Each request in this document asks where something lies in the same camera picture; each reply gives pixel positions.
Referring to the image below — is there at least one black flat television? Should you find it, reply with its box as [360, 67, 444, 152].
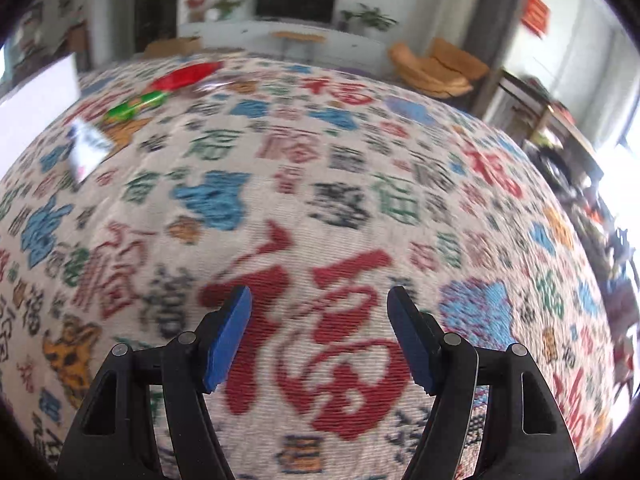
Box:
[255, 0, 340, 25]

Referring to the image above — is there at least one white television cabinet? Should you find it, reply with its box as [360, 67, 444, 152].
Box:
[179, 19, 401, 57]

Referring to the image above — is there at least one red wall hanging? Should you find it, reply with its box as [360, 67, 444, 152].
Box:
[520, 0, 551, 39]

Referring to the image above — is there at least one orange lounge chair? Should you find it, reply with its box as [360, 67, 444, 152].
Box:
[389, 37, 490, 100]

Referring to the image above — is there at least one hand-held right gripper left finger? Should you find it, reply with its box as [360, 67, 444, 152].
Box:
[57, 286, 252, 480]

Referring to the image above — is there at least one cluttered wooden table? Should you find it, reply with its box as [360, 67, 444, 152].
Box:
[525, 87, 640, 283]

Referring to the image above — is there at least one red snack packet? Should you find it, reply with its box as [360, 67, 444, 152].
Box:
[150, 61, 224, 92]

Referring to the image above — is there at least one wooden stool with metal legs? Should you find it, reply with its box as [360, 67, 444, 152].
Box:
[272, 31, 326, 61]

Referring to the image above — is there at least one covered standing air conditioner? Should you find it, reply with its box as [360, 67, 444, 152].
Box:
[442, 0, 485, 47]

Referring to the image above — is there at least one large green potted plant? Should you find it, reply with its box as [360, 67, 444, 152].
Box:
[345, 4, 399, 37]

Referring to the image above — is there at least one brown cardboard box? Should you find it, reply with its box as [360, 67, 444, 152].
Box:
[144, 37, 204, 59]

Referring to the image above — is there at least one large white cardboard box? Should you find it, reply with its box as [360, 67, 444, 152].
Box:
[0, 54, 82, 128]

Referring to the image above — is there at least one leafy potted plant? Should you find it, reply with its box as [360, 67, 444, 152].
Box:
[210, 0, 246, 21]

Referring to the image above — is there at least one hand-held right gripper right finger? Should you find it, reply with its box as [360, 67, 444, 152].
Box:
[387, 286, 583, 480]

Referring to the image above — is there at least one green white snack packet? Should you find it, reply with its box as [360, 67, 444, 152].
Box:
[103, 91, 166, 124]

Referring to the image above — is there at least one tall black cabinet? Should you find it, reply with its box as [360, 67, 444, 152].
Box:
[134, 0, 182, 54]

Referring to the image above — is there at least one printed woven blanket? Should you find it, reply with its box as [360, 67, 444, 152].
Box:
[0, 47, 621, 480]

